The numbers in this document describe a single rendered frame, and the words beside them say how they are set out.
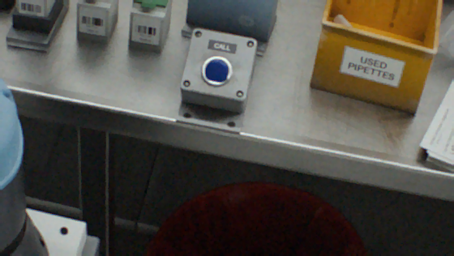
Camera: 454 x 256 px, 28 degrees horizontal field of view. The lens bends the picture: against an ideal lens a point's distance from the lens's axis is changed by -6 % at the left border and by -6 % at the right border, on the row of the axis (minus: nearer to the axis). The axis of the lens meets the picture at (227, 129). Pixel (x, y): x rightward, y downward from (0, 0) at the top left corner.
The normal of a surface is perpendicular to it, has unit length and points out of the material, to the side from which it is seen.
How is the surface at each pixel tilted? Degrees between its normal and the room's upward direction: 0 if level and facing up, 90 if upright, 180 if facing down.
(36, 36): 0
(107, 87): 0
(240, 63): 30
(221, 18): 90
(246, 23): 90
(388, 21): 90
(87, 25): 90
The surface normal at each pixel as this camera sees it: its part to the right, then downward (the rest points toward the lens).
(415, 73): -0.24, 0.69
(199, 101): -0.20, 0.95
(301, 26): 0.11, -0.68
